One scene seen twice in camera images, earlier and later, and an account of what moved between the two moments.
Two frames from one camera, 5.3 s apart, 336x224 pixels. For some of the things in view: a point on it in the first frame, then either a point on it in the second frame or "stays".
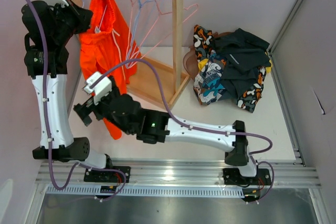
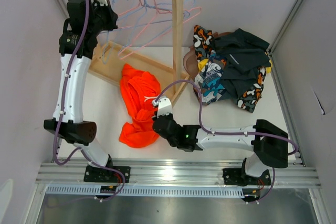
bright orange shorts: (105, 42) → (138, 88)
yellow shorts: (203, 61) stays
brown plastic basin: (190, 60) stays
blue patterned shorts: (207, 84) stays
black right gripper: (85, 110) → (169, 115)
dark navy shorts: (246, 54) stays
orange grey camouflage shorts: (203, 40) stays
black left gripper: (83, 17) → (96, 5)
